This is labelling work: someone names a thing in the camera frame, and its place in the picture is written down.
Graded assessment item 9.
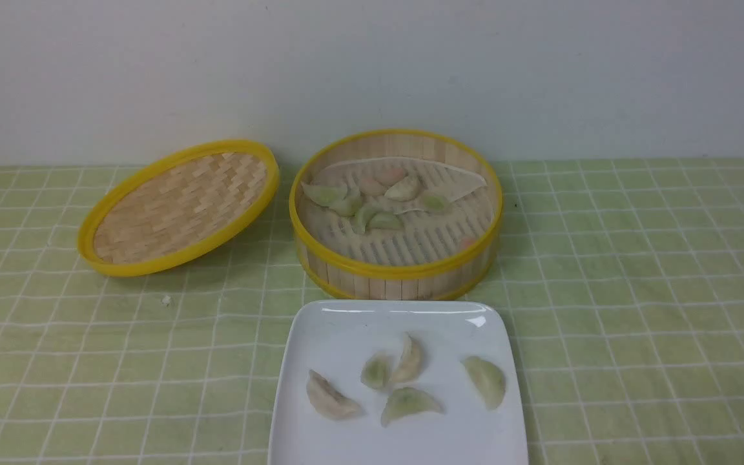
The pale dumpling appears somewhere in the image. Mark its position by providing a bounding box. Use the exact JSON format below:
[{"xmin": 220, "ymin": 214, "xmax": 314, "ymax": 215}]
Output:
[
  {"xmin": 389, "ymin": 333, "xmax": 424, "ymax": 384},
  {"xmin": 384, "ymin": 174, "xmax": 422, "ymax": 202}
]

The pink dumpling steamer upper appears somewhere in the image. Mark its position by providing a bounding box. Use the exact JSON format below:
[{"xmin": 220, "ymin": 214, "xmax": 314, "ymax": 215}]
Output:
[{"xmin": 374, "ymin": 167, "xmax": 407, "ymax": 188}]

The green dumpling plate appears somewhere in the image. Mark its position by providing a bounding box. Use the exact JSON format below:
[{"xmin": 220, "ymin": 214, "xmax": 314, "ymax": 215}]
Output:
[
  {"xmin": 462, "ymin": 356, "xmax": 507, "ymax": 410},
  {"xmin": 380, "ymin": 387, "xmax": 445, "ymax": 428}
]

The green dumpling steamer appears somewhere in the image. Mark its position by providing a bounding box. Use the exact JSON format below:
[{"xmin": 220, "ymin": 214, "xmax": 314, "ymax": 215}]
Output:
[
  {"xmin": 301, "ymin": 183, "xmax": 348, "ymax": 208},
  {"xmin": 352, "ymin": 203, "xmax": 381, "ymax": 235},
  {"xmin": 329, "ymin": 188, "xmax": 364, "ymax": 218},
  {"xmin": 368, "ymin": 211, "xmax": 404, "ymax": 231}
]

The green dumpling plate right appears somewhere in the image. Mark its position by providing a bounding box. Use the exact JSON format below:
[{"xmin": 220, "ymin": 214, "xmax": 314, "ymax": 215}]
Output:
[{"xmin": 462, "ymin": 356, "xmax": 507, "ymax": 410}]

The pale upright dumpling on plate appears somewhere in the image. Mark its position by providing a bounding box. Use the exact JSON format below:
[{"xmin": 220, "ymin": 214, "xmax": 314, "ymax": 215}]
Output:
[{"xmin": 389, "ymin": 333, "xmax": 424, "ymax": 384}]

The green dumpling plate centre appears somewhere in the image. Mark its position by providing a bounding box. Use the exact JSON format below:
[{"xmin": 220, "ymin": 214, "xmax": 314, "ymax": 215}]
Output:
[{"xmin": 380, "ymin": 387, "xmax": 445, "ymax": 428}]

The white square plate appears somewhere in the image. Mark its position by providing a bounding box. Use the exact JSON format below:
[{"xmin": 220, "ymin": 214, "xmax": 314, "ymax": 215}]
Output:
[{"xmin": 267, "ymin": 300, "xmax": 530, "ymax": 464}]

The bamboo steamer basket yellow rim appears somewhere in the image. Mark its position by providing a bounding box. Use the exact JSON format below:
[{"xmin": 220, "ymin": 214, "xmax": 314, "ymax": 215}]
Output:
[{"xmin": 289, "ymin": 129, "xmax": 504, "ymax": 300}]

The small green dumpling on plate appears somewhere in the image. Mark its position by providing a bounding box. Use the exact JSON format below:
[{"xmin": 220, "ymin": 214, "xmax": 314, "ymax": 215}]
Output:
[{"xmin": 360, "ymin": 351, "xmax": 390, "ymax": 391}]

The white dumpling on plate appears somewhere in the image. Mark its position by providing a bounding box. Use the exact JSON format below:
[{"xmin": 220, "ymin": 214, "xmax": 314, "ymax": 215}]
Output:
[{"xmin": 306, "ymin": 369, "xmax": 364, "ymax": 421}]

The bamboo steamer lid yellow rim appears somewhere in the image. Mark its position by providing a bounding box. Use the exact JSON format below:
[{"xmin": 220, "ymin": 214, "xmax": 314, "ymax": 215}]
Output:
[{"xmin": 77, "ymin": 140, "xmax": 280, "ymax": 277}]

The green checkered tablecloth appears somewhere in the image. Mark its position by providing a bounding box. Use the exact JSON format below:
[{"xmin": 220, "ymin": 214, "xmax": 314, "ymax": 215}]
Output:
[{"xmin": 0, "ymin": 159, "xmax": 744, "ymax": 464}]

